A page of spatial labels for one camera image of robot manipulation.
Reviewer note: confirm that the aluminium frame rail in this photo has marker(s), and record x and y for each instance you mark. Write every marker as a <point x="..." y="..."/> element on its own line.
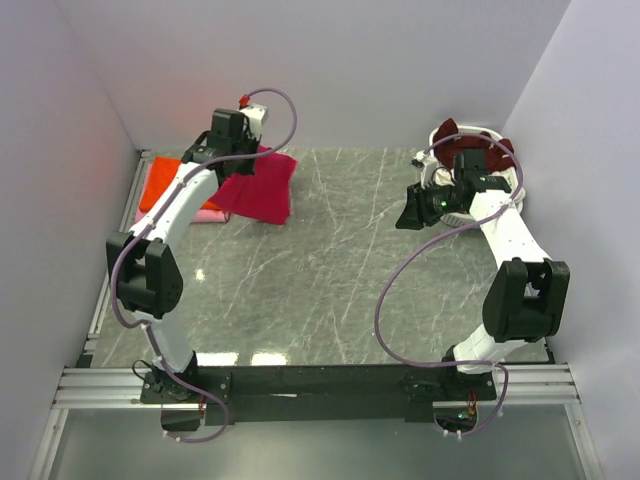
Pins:
<point x="328" y="328"/>

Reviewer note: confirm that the dark maroon garment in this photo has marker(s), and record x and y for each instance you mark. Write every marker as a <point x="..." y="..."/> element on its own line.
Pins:
<point x="495" y="158"/>

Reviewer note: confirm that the crimson pink t shirt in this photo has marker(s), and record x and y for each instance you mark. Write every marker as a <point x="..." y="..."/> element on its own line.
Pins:
<point x="264" y="195"/>

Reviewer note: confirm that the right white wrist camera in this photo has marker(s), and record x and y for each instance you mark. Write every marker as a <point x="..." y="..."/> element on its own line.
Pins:
<point x="427" y="164"/>

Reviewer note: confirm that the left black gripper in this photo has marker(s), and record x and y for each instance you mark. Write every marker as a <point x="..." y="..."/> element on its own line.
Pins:
<point x="247" y="169"/>

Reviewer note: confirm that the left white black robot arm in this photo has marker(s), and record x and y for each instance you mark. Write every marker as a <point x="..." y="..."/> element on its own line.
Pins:
<point x="145" y="281"/>

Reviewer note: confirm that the white plastic laundry basket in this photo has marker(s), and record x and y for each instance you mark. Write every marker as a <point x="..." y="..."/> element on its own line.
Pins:
<point x="443" y="175"/>

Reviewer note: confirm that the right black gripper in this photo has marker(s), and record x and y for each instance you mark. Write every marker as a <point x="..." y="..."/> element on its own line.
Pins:
<point x="416" y="213"/>

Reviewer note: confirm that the folded light pink t shirt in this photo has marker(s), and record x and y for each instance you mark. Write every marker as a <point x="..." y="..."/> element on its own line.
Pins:
<point x="202" y="216"/>

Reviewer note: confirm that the folded orange t shirt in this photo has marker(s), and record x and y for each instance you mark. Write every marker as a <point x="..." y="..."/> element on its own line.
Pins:
<point x="159" y="177"/>

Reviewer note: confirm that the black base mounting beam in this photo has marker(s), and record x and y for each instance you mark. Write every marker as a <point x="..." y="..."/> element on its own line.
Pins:
<point x="306" y="393"/>

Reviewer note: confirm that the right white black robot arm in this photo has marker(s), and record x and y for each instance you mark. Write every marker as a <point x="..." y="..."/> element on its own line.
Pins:
<point x="526" y="299"/>

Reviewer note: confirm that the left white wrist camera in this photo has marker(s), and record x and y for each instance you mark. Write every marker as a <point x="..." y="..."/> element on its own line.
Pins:
<point x="256" y="114"/>

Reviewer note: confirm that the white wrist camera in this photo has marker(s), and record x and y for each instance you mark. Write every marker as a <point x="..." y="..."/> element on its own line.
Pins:
<point x="427" y="164"/>
<point x="256" y="114"/>

